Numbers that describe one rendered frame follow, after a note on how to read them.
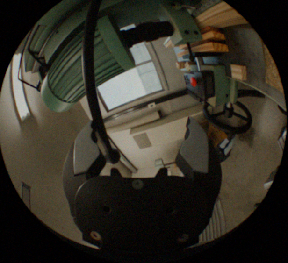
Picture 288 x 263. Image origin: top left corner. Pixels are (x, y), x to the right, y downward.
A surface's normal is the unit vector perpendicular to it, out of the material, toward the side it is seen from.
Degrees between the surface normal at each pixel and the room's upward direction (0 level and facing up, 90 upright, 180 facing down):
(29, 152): 180
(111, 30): 90
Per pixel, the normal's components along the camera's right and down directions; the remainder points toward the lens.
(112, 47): 0.16, 0.83
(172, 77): -0.01, 0.50
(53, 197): 0.93, -0.30
